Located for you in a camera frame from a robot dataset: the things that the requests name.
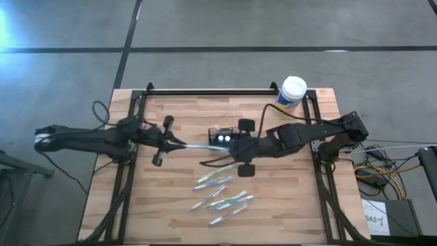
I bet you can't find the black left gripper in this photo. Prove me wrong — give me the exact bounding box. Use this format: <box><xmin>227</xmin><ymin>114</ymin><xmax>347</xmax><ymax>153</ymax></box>
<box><xmin>141</xmin><ymin>115</ymin><xmax>187</xmax><ymax>167</ymax></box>

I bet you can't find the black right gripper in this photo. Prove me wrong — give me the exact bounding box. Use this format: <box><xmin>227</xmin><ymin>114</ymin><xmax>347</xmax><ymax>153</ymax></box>
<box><xmin>228</xmin><ymin>118</ymin><xmax>274</xmax><ymax>178</ymax></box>

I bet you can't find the blue packaged toothbrush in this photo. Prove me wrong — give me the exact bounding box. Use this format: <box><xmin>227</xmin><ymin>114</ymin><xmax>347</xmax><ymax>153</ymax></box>
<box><xmin>191</xmin><ymin>175</ymin><xmax>234</xmax><ymax>191</ymax></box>
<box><xmin>184</xmin><ymin>143</ymin><xmax>230</xmax><ymax>153</ymax></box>
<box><xmin>213</xmin><ymin>194</ymin><xmax>255</xmax><ymax>212</ymax></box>

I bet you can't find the wipes canister with white lid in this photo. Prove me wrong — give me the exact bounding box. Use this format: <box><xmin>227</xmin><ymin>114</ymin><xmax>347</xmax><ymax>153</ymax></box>
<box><xmin>273</xmin><ymin>75</ymin><xmax>308</xmax><ymax>118</ymax></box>

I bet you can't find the black power adapter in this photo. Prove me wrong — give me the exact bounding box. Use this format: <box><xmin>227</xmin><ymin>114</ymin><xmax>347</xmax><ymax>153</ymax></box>
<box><xmin>356</xmin><ymin>169</ymin><xmax>389</xmax><ymax>189</ymax></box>

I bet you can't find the black metal stand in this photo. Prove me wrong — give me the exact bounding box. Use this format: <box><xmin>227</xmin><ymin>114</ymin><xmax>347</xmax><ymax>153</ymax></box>
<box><xmin>0</xmin><ymin>150</ymin><xmax>55</xmax><ymax>246</ymax></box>

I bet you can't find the white paper sheet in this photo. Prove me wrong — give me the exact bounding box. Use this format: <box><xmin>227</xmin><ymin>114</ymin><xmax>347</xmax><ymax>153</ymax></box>
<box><xmin>361</xmin><ymin>199</ymin><xmax>391</xmax><ymax>236</ymax></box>

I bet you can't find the black flat box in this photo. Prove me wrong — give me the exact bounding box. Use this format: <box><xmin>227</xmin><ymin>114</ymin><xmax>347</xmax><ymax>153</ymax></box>
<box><xmin>370</xmin><ymin>199</ymin><xmax>424</xmax><ymax>238</ymax></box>

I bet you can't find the black wire basket holder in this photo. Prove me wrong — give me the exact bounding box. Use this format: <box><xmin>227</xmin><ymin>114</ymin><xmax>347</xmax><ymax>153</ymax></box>
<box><xmin>208</xmin><ymin>126</ymin><xmax>244</xmax><ymax>150</ymax></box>

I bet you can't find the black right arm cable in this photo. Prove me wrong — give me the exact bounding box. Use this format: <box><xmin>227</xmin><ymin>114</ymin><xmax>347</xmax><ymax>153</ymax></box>
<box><xmin>260</xmin><ymin>103</ymin><xmax>329</xmax><ymax>137</ymax></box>

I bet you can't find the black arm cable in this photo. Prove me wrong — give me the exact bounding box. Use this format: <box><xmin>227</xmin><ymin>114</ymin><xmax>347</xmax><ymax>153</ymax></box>
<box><xmin>260</xmin><ymin>103</ymin><xmax>329</xmax><ymax>137</ymax></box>
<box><xmin>91</xmin><ymin>100</ymin><xmax>112</xmax><ymax>126</ymax></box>

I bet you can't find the black metal table frame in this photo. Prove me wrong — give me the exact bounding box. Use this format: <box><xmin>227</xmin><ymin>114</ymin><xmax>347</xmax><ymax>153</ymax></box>
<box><xmin>83</xmin><ymin>81</ymin><xmax>371</xmax><ymax>244</ymax></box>

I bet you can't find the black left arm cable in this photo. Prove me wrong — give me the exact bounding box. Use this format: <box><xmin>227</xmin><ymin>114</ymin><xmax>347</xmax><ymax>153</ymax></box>
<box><xmin>91</xmin><ymin>100</ymin><xmax>112</xmax><ymax>126</ymax></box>

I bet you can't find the white cable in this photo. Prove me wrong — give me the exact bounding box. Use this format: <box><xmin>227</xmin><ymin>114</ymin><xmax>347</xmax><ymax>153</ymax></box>
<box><xmin>350</xmin><ymin>143</ymin><xmax>437</xmax><ymax>154</ymax></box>

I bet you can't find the yellow cable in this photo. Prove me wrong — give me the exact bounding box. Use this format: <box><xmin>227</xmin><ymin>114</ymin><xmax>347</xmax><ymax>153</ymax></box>
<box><xmin>354</xmin><ymin>164</ymin><xmax>421</xmax><ymax>201</ymax></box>

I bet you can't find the black cylindrical post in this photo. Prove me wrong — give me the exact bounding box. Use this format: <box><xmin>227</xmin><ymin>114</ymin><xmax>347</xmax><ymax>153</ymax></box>
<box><xmin>418</xmin><ymin>146</ymin><xmax>437</xmax><ymax>202</ymax></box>

